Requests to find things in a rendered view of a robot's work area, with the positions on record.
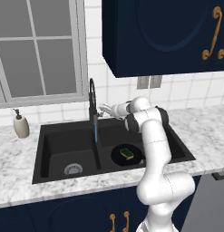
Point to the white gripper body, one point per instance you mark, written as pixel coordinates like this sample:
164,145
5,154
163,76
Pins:
106,109

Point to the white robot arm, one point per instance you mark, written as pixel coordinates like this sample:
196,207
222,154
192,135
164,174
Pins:
154,142

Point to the blue water stream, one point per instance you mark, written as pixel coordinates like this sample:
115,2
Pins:
96,133

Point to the yellow green sponge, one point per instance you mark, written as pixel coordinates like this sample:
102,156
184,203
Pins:
127,153

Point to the black double sink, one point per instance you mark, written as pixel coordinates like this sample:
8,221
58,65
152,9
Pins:
71,145

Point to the black round pan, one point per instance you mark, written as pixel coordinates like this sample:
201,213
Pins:
119,158

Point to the silver sink drain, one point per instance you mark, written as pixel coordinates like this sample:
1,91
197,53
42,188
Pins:
73,169

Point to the black tall faucet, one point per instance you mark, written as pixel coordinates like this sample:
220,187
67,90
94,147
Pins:
92,102

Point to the beige soap dispenser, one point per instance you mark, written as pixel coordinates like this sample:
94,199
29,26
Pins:
21,127

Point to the grey framed window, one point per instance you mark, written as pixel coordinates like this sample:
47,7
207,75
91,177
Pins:
40,48

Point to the navy upper cabinet door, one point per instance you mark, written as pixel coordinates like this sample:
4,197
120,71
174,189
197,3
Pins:
164,33

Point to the grey dishwasher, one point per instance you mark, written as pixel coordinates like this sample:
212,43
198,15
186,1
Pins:
207,205

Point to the grey wall outlet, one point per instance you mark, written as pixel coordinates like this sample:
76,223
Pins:
143,82
156,81

